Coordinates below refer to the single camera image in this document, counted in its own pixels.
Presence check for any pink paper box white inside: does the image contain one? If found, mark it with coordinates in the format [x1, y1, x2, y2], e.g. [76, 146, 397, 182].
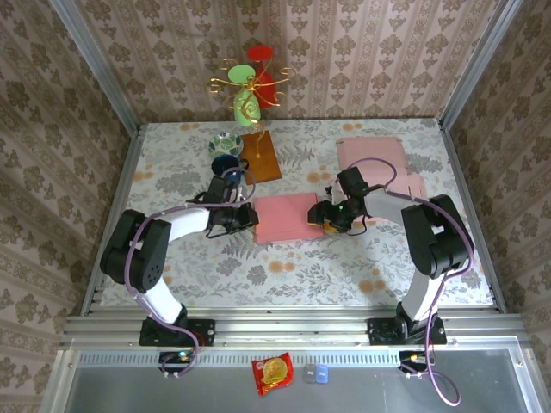
[253, 192, 326, 245]
[336, 136, 430, 224]

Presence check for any dark blue mug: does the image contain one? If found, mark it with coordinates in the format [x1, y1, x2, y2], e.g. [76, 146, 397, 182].
[210, 154, 251, 186]

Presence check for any floral table mat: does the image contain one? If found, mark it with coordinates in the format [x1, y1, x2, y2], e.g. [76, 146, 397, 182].
[101, 119, 494, 307]

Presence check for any leaf pattern bowl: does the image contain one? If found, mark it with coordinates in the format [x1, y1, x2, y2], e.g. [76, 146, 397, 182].
[208, 132, 243, 158]

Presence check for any small left circuit board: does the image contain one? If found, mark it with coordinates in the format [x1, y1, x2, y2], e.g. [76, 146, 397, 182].
[158, 350, 195, 373]

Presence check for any small circuit board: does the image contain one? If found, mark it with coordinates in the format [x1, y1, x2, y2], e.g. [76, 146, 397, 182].
[398, 350, 431, 373]
[158, 350, 195, 373]

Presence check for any small right circuit board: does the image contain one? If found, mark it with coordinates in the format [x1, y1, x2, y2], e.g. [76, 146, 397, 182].
[398, 350, 431, 373]

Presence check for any red snack packet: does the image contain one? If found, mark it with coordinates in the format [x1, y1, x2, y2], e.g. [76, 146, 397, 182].
[251, 351, 294, 398]

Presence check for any red plastic goblet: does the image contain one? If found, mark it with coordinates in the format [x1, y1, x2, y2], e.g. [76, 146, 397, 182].
[246, 45, 276, 108]

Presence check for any grey metal shelf plate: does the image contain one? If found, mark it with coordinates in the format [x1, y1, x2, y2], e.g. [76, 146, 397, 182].
[64, 348, 537, 413]

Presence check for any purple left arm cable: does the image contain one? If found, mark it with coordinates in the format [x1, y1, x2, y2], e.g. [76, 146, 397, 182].
[125, 167, 257, 379]

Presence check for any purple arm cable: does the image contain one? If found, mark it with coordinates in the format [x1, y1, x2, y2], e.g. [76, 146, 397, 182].
[346, 157, 474, 406]
[125, 167, 257, 379]

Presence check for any gold wire stand wooden base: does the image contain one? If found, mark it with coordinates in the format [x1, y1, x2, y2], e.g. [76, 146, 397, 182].
[205, 58, 298, 186]

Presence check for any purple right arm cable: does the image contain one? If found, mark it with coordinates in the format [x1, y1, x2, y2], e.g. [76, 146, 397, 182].
[346, 157, 474, 406]

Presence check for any aluminium extrusion frame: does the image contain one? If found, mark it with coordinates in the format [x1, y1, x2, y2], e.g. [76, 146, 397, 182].
[40, 0, 544, 413]

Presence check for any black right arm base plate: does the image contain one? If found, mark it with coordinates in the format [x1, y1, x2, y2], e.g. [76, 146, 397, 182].
[368, 317, 448, 347]

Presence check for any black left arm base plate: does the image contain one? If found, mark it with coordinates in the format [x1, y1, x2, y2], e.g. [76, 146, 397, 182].
[138, 317, 216, 348]

